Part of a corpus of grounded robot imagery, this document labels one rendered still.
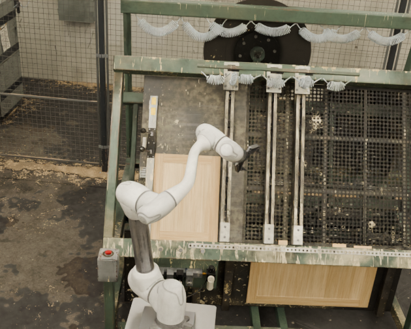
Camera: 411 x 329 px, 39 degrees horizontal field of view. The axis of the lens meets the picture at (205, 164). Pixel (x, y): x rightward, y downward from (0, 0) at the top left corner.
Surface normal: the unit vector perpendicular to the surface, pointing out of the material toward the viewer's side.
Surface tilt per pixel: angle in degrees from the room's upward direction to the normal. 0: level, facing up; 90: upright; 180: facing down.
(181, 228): 55
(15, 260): 0
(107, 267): 90
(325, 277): 90
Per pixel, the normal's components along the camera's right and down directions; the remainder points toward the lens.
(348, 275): 0.01, 0.47
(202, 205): 0.04, -0.13
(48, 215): 0.06, -0.88
